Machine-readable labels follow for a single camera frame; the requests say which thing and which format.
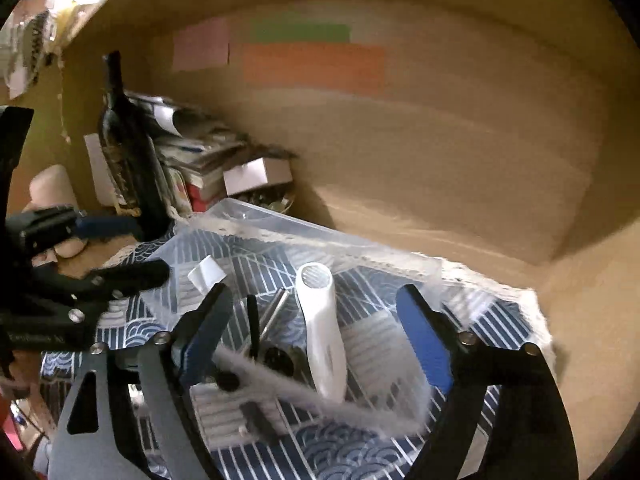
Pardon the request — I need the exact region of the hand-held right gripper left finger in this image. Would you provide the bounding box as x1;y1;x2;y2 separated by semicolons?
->
47;282;235;480

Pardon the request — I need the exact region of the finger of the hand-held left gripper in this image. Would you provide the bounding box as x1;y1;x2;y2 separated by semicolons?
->
87;258;171;302
75;212;147;242

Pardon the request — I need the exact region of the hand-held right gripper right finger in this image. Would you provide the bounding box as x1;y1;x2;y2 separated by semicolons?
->
395;284;579;480

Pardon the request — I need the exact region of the white handheld device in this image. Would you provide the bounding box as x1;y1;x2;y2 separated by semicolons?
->
294;262;348;404

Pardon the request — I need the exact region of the clear plastic container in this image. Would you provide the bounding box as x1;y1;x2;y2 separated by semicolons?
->
140;198;443;433

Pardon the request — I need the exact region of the person's left hand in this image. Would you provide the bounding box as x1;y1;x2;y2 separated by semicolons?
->
22;164;88;267

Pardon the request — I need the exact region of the black pen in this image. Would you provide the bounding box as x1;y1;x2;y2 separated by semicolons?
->
246;294;262;362

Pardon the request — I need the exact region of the white paper sheet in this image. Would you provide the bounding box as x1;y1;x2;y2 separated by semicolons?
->
84;132;123;207

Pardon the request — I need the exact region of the dark wine bottle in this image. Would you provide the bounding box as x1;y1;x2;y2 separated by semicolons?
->
99;51;170;242

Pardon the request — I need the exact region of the white paper scrap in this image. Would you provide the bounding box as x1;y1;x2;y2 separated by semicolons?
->
188;255;227;295

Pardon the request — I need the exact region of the blue patterned tablecloth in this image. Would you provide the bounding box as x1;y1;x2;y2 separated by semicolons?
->
40;210;557;480

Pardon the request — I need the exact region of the silver metal cylinder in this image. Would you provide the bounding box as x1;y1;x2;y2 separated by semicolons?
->
260;289;292;361

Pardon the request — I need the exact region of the red box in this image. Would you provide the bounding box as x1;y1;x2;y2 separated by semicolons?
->
184;180;227;215

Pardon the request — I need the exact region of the stack of magazines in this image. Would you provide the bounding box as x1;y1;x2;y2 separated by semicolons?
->
124;91;253;213

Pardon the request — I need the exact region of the small white box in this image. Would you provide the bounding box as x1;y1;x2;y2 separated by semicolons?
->
223;157;294;197

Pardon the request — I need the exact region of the pink paper sheet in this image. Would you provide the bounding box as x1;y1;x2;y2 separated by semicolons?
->
172;17;231;72

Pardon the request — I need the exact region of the orange paper sheet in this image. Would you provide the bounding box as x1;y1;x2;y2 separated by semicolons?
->
242;43;387;94

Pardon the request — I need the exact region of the green paper sheet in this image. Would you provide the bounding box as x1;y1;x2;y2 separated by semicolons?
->
250;21;352;45

